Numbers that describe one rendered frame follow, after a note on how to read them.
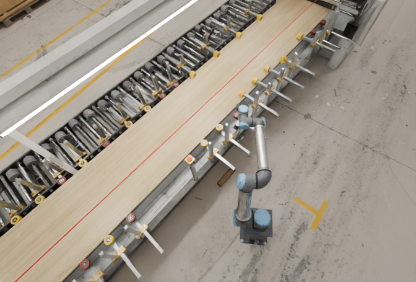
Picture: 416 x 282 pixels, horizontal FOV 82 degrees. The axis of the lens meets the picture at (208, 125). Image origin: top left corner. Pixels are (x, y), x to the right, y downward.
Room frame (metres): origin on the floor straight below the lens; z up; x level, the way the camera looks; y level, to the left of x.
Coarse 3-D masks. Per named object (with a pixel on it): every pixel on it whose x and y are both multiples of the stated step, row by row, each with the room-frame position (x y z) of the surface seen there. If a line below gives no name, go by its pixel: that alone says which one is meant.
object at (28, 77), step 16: (144, 0) 1.22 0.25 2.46; (160, 0) 1.27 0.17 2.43; (112, 16) 1.12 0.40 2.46; (128, 16) 1.13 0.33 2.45; (96, 32) 1.01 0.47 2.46; (112, 32) 1.05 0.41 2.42; (64, 48) 0.93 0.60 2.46; (80, 48) 0.94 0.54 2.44; (32, 64) 0.85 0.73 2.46; (48, 64) 0.83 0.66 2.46; (64, 64) 0.87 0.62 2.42; (16, 80) 0.76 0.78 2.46; (32, 80) 0.77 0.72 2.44; (0, 96) 0.69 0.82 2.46; (16, 96) 0.71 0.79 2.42; (32, 144) 1.01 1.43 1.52
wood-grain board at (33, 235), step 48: (288, 0) 3.40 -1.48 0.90; (240, 48) 2.49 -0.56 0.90; (288, 48) 2.38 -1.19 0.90; (192, 96) 1.79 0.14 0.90; (144, 144) 1.22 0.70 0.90; (192, 144) 1.15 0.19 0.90; (96, 192) 0.76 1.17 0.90; (144, 192) 0.70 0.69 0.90; (0, 240) 0.43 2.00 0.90; (48, 240) 0.37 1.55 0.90; (96, 240) 0.32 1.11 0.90
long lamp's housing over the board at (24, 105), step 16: (176, 0) 1.33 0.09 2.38; (192, 0) 1.38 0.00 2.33; (144, 16) 1.21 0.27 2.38; (160, 16) 1.23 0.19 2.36; (128, 32) 1.10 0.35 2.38; (144, 32) 1.14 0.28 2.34; (96, 48) 1.00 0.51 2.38; (112, 48) 1.01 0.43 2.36; (80, 64) 0.90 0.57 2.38; (96, 64) 0.93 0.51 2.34; (48, 80) 0.82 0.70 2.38; (64, 80) 0.83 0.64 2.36; (32, 96) 0.74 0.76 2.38; (48, 96) 0.76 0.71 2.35; (0, 112) 0.67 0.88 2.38; (16, 112) 0.67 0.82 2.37; (32, 112) 0.69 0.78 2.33; (0, 128) 0.61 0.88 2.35
